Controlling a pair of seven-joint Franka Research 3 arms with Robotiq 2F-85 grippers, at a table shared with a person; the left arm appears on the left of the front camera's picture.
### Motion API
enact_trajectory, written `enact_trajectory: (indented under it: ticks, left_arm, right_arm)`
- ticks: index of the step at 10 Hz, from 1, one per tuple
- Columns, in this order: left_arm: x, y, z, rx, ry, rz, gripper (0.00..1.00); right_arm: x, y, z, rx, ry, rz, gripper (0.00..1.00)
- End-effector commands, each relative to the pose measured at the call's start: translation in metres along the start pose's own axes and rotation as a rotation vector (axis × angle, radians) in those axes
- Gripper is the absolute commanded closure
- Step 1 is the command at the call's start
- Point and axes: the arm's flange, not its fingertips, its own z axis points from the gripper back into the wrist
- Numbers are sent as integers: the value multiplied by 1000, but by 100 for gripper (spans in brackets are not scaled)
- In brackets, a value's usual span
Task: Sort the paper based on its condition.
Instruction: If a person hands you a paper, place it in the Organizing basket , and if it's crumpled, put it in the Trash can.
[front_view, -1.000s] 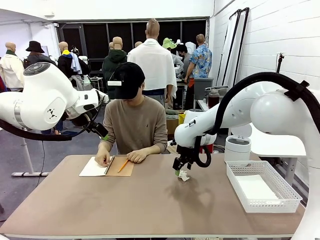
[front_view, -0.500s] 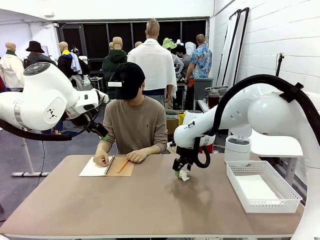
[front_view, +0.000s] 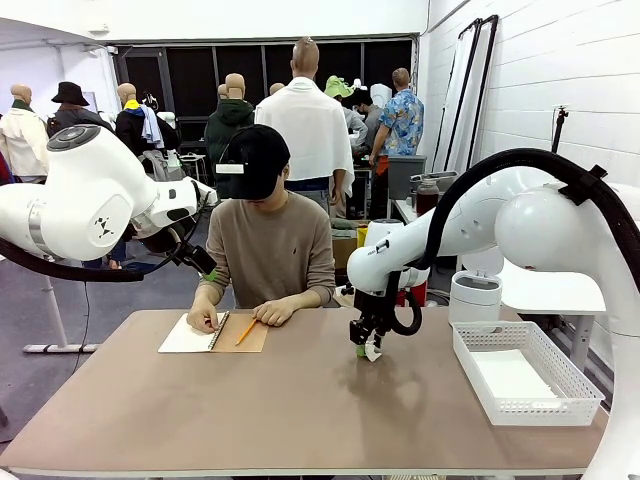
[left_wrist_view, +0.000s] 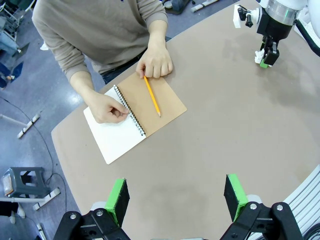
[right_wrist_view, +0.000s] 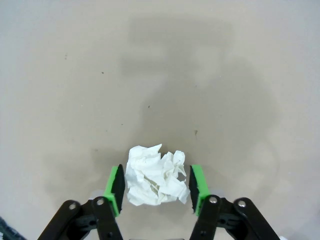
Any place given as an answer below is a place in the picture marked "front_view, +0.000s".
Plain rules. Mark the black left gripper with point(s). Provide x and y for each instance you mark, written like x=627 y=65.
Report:
x=196 y=256

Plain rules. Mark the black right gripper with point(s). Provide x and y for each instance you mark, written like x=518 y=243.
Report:
x=372 y=310

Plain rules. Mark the yellow pencil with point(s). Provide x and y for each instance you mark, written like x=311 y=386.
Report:
x=246 y=332

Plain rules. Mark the spiral notebook brown cover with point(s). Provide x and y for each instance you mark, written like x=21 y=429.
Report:
x=187 y=340

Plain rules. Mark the white paper sheet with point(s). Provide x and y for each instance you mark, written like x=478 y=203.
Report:
x=510 y=375

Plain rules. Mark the person's right forearm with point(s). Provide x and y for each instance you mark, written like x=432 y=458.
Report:
x=206 y=297

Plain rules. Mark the person's left forearm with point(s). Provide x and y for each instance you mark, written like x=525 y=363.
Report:
x=302 y=300

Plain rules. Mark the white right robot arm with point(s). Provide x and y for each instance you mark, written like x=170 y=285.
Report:
x=475 y=225

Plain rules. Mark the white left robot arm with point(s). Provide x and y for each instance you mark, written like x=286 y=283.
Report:
x=90 y=200

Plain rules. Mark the person's right hand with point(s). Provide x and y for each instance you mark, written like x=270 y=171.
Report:
x=204 y=320

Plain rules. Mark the person's left hand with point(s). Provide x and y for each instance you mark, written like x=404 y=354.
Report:
x=274 y=313

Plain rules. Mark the person in beige sweater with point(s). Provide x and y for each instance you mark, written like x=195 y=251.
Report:
x=275 y=250

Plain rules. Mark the red shopping bag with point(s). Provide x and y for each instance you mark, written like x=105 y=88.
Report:
x=422 y=292

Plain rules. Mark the brown cardboard box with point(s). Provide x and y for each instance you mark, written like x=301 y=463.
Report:
x=345 y=252

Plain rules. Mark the yellow shopping bag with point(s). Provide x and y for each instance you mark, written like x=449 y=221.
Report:
x=362 y=232

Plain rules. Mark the white round trash bin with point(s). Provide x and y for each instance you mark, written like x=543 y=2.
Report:
x=472 y=300

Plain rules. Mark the gray backpack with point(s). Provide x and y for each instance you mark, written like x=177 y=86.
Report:
x=157 y=167

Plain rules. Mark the small white side table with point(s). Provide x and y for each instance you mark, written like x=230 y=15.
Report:
x=402 y=210

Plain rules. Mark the glass jar brown liquid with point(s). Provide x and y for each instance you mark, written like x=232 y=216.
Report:
x=426 y=200

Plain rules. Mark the mannequin in dark green jacket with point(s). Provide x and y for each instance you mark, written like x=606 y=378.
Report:
x=227 y=120

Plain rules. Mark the mannequin black jacket yellow collar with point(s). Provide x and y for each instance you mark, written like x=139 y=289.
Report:
x=131 y=130

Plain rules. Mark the gray plastic bin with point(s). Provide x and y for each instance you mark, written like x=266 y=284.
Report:
x=406 y=172

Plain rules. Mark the bare mannequin head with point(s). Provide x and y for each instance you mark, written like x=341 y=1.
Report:
x=222 y=91
x=276 y=89

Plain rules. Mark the large white desk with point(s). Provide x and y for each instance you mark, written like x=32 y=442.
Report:
x=550 y=295

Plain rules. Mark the mannequin draped in white cloth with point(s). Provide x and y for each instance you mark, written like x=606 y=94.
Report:
x=305 y=115

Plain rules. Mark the white perforated plastic basket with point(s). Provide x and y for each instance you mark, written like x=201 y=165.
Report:
x=545 y=412

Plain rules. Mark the mannequin in blue floral shirt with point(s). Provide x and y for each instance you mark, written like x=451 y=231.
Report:
x=402 y=125

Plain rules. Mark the background person dark hair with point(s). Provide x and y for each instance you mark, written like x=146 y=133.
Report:
x=367 y=117

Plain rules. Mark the mannequin with green hat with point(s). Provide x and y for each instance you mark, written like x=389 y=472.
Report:
x=336 y=87

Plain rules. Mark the mannequin with black bucket hat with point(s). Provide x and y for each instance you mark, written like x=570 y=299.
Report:
x=70 y=95

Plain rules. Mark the mannequin in cream coat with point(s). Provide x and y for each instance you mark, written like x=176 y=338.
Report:
x=22 y=140

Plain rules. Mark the black framed white panel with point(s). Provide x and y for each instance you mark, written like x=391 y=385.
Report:
x=487 y=90
x=462 y=100

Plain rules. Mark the black tripod stand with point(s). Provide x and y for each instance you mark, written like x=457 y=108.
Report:
x=560 y=125

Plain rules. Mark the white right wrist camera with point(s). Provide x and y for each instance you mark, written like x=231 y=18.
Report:
x=348 y=289

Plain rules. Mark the white desk leg frame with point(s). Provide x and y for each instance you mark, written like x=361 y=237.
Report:
x=55 y=320

